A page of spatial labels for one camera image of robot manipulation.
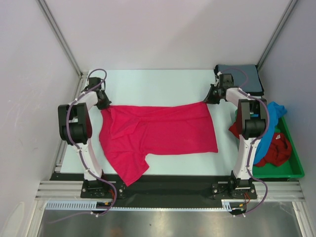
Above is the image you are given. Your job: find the pink t shirt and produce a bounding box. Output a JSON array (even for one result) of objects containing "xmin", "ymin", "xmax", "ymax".
[{"xmin": 99, "ymin": 102, "xmax": 218, "ymax": 186}]

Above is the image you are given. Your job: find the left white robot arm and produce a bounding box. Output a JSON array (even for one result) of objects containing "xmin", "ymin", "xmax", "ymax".
[{"xmin": 57, "ymin": 77, "xmax": 111, "ymax": 198}]

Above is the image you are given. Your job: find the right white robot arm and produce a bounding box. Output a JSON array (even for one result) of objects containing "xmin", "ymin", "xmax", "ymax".
[{"xmin": 203, "ymin": 72, "xmax": 270, "ymax": 199}]

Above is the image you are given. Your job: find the folded black t shirt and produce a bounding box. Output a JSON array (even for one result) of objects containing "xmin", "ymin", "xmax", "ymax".
[{"xmin": 213, "ymin": 64, "xmax": 265, "ymax": 96}]

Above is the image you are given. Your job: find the blue t shirt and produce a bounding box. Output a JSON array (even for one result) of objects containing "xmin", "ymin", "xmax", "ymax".
[{"xmin": 251, "ymin": 101, "xmax": 288, "ymax": 166}]

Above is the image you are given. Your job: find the dark red t shirt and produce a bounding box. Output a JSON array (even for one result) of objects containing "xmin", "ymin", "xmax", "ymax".
[{"xmin": 234, "ymin": 121, "xmax": 292, "ymax": 169}]

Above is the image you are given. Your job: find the green plastic bin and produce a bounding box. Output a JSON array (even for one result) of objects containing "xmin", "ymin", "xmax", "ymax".
[{"xmin": 234, "ymin": 108, "xmax": 305, "ymax": 179}]

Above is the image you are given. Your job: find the right aluminium frame post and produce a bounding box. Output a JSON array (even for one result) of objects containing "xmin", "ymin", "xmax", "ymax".
[{"xmin": 257, "ymin": 0, "xmax": 299, "ymax": 71}]

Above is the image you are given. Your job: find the aluminium frame post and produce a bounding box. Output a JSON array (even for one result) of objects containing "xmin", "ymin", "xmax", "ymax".
[
  {"xmin": 36, "ymin": 0, "xmax": 82, "ymax": 77},
  {"xmin": 257, "ymin": 0, "xmax": 299, "ymax": 71}
]

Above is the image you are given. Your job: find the left aluminium frame post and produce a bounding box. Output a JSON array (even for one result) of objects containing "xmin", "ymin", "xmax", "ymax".
[{"xmin": 36, "ymin": 0, "xmax": 82, "ymax": 77}]

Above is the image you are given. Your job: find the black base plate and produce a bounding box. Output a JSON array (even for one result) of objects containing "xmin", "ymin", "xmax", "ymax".
[{"xmin": 50, "ymin": 173, "xmax": 257, "ymax": 207}]

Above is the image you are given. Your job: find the white cable duct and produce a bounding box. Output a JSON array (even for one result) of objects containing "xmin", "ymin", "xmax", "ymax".
[{"xmin": 45, "ymin": 200, "xmax": 246, "ymax": 212}]

